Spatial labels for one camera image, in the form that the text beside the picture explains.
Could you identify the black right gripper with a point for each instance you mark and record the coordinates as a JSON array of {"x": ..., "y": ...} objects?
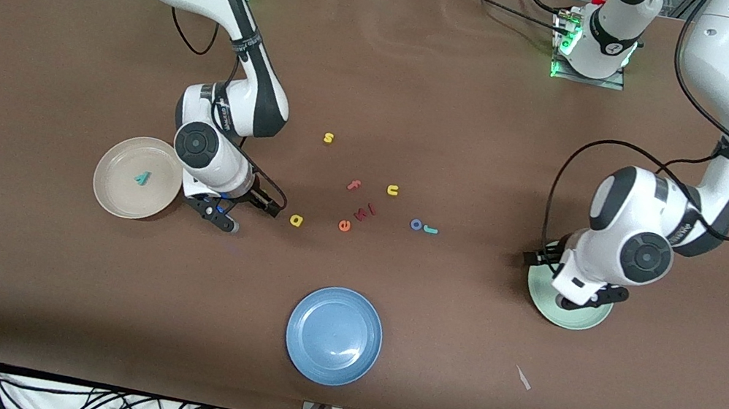
[{"x": 259, "y": 197}]

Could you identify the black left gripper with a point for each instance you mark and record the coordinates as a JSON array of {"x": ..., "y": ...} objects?
[{"x": 547, "y": 257}]

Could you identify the yellow foam letter a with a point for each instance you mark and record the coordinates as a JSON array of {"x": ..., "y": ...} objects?
[{"x": 295, "y": 222}]

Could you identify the teal foam letter j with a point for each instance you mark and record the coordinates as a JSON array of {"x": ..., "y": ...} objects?
[{"x": 431, "y": 230}]

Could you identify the blue foam letter o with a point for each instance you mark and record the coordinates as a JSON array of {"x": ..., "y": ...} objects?
[{"x": 412, "y": 224}]

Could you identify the teal foam letter y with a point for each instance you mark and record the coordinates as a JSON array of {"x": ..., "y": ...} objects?
[{"x": 142, "y": 179}]

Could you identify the light green round plate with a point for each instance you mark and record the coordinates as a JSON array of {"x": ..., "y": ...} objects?
[{"x": 542, "y": 293}]

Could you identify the orange foam letter e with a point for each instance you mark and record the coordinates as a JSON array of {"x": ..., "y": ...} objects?
[{"x": 344, "y": 227}]

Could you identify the pink foam letter f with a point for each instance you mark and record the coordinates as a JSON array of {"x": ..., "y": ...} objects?
[{"x": 354, "y": 185}]

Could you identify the yellow foam letter s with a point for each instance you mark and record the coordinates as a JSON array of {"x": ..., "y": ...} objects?
[{"x": 328, "y": 138}]

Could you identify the red letter x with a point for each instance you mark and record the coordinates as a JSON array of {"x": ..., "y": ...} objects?
[{"x": 361, "y": 215}]

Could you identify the maroon foam letter l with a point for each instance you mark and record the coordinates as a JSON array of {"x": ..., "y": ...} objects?
[{"x": 374, "y": 210}]

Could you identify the white paper scrap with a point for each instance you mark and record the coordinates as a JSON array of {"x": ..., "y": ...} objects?
[{"x": 523, "y": 378}]

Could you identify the yellow foam letter u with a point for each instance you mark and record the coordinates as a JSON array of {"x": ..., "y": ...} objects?
[{"x": 392, "y": 192}]

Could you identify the blue round plate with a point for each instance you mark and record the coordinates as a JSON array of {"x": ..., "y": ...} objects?
[{"x": 334, "y": 336}]

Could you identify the beige round plate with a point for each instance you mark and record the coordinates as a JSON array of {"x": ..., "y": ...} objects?
[{"x": 122, "y": 193}]

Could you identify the brown table cover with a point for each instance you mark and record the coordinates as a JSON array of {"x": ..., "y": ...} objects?
[{"x": 24, "y": 288}]

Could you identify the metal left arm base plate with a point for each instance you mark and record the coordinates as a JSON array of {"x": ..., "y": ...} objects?
[{"x": 578, "y": 79}]

